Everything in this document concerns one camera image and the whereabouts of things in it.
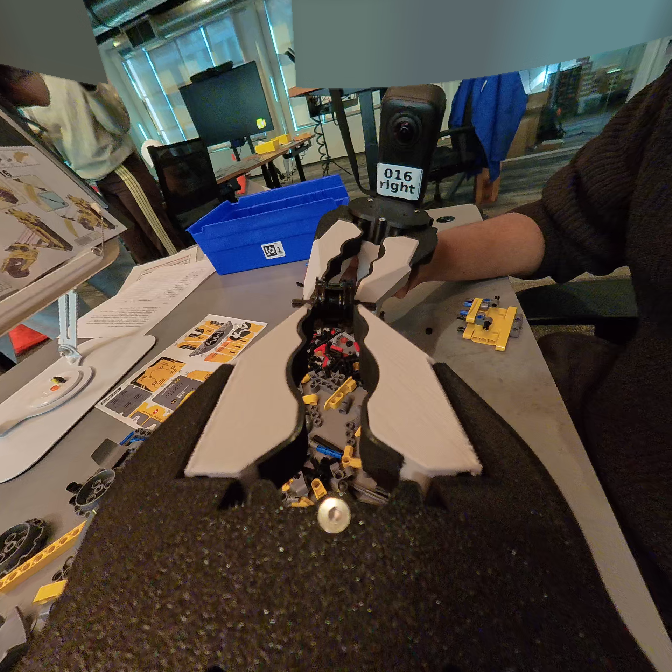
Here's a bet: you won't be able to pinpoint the black webcam bar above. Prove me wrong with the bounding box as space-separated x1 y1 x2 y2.
190 60 234 81

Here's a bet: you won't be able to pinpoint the blue jacket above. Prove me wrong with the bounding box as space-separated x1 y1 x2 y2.
449 71 528 182

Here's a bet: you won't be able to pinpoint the white-tipped page holder wire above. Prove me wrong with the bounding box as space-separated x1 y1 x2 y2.
86 202 106 253

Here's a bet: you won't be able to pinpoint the yellow grey sticker sheet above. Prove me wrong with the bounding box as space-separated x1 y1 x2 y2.
96 314 267 428

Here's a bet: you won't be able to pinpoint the black monitor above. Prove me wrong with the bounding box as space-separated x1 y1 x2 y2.
178 60 275 149

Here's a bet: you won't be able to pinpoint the blue plastic bin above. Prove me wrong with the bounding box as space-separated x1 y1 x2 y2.
186 175 350 276

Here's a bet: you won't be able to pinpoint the grey curved panel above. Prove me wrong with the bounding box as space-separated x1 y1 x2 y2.
0 606 32 662

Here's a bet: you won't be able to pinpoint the black office chair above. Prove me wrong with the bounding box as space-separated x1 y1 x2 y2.
425 126 491 208
147 138 226 234

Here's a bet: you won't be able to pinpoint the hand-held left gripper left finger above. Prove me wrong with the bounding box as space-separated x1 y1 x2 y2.
185 306 316 480

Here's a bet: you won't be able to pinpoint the white printed paper sheet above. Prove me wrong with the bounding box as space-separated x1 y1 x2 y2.
78 261 217 339
126 246 205 279

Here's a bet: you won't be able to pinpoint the long yellow holed beam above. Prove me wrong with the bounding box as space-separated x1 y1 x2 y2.
0 521 87 594

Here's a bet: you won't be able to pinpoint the black axle assembly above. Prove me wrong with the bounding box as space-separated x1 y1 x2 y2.
291 277 378 322

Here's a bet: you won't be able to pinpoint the pile of building brick pieces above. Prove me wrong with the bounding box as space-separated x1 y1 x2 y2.
0 323 392 662

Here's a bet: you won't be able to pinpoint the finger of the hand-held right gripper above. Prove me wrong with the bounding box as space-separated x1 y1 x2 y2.
315 218 365 295
356 236 421 312

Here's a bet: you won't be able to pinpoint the person's right hand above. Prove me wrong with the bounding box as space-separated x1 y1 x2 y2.
394 260 444 299

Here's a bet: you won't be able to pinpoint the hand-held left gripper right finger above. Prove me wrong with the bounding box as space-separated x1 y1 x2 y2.
353 303 484 493

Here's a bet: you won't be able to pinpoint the wooden background desk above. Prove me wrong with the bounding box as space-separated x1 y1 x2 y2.
212 134 316 190

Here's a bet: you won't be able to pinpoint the yellow brick assembly blue pins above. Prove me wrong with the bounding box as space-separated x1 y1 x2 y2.
459 297 524 351

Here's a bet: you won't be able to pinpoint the dark grey sprocket wheel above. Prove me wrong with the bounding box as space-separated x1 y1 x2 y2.
67 469 116 515
0 520 50 575

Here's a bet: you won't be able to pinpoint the instruction booklet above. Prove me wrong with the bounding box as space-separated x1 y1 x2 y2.
0 144 117 297

